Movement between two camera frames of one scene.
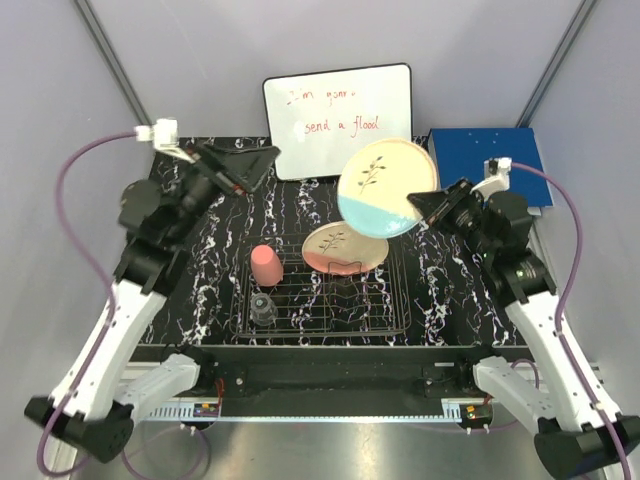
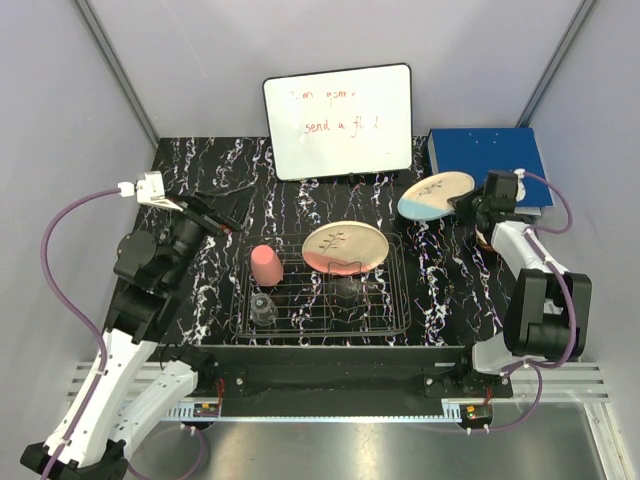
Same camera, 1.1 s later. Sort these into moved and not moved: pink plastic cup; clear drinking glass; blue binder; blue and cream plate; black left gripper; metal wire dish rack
Moved: black left gripper; blue and cream plate
Not moved: pink plastic cup; metal wire dish rack; clear drinking glass; blue binder
